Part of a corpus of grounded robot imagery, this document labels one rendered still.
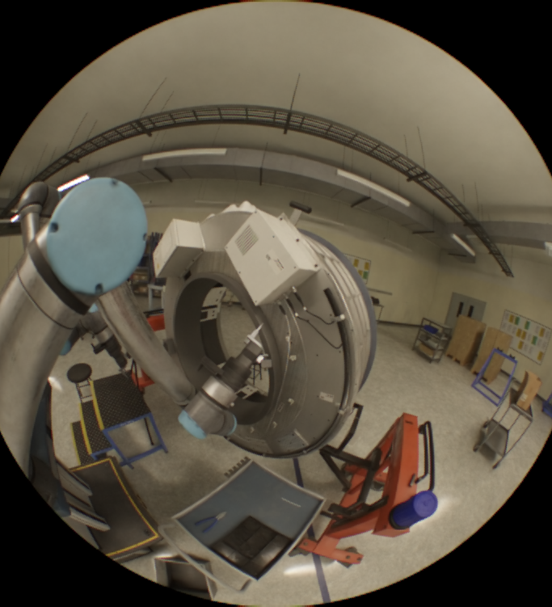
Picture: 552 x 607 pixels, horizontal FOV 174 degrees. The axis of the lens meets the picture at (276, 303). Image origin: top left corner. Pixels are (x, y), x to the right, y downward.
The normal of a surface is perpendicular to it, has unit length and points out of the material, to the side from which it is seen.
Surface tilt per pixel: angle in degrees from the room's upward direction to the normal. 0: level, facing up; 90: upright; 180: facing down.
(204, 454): 0
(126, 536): 0
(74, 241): 85
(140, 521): 0
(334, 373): 90
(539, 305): 90
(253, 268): 90
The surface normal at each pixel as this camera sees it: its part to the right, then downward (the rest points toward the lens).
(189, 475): 0.16, -0.96
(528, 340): -0.98, -0.13
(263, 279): -0.56, 0.11
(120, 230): 0.93, 0.15
